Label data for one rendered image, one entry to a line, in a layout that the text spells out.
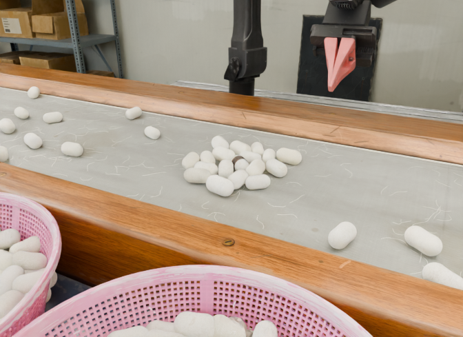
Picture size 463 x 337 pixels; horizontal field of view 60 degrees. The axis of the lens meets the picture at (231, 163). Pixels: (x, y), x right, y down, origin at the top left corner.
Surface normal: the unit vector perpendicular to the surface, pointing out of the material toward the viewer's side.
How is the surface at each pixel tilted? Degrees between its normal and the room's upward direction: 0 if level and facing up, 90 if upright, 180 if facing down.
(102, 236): 90
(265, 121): 45
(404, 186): 0
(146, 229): 0
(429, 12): 90
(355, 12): 41
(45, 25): 80
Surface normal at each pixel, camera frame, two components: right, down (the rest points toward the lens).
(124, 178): 0.00, -0.90
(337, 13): -0.28, -0.43
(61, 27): 0.86, 0.21
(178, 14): -0.40, 0.39
